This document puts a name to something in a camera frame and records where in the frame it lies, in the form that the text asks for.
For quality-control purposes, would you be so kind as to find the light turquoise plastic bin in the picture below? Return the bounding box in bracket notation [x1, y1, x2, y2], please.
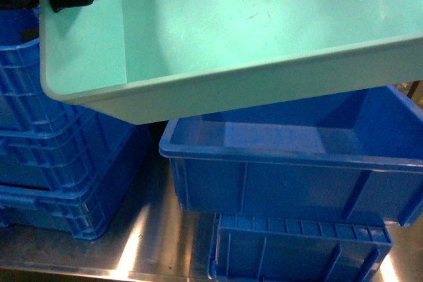
[40, 0, 422, 124]

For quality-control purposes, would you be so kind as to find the blue ribbed crate below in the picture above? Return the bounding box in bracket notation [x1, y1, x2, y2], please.
[208, 214, 393, 281]

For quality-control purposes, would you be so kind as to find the large blue plastic crate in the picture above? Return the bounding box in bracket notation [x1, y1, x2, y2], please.
[159, 86, 422, 227]

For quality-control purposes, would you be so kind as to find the stacked blue ribbed crate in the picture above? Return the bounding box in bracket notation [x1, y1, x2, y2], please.
[1, 9, 152, 240]

